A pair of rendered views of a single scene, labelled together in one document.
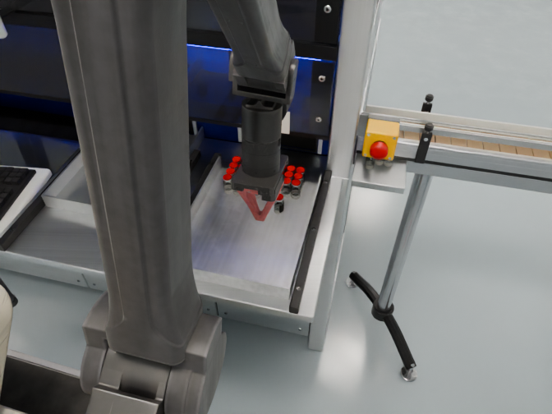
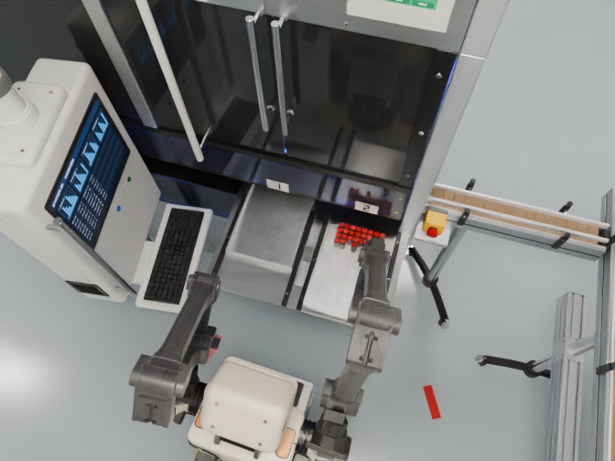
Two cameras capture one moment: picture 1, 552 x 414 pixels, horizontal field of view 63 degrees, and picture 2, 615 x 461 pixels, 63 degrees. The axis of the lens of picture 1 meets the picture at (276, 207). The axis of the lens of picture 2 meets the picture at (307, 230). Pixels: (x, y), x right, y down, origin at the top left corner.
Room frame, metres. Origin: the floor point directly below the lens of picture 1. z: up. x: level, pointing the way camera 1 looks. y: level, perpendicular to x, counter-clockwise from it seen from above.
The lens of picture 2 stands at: (0.00, 0.16, 2.62)
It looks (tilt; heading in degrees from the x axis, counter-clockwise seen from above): 64 degrees down; 4
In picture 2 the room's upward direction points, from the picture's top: 2 degrees counter-clockwise
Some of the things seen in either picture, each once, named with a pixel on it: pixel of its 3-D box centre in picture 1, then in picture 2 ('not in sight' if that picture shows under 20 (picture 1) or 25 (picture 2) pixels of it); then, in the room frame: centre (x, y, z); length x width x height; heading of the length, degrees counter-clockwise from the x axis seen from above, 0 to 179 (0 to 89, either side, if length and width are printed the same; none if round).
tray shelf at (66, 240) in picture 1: (185, 201); (309, 251); (0.76, 0.21, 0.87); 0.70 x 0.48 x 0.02; 76
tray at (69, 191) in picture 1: (130, 163); (273, 220); (0.87, 0.36, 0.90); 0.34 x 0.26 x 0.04; 166
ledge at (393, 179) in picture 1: (379, 169); (433, 227); (0.88, -0.26, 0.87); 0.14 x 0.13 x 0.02; 166
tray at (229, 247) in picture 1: (249, 218); (350, 269); (0.68, 0.06, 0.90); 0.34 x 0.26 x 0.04; 165
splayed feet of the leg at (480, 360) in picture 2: not in sight; (529, 370); (0.50, -0.88, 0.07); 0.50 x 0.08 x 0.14; 76
